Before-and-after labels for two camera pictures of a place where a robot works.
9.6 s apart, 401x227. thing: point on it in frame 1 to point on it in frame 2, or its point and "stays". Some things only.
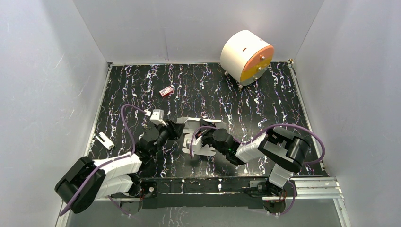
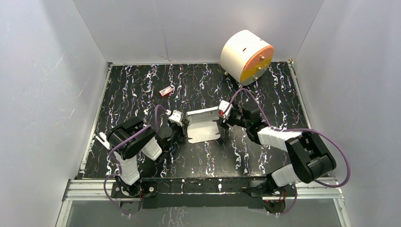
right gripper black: x=204 y=132 to x=222 y=123
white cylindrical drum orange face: x=247 y=58 stays
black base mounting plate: x=202 y=193 stays
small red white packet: x=166 y=91 stays
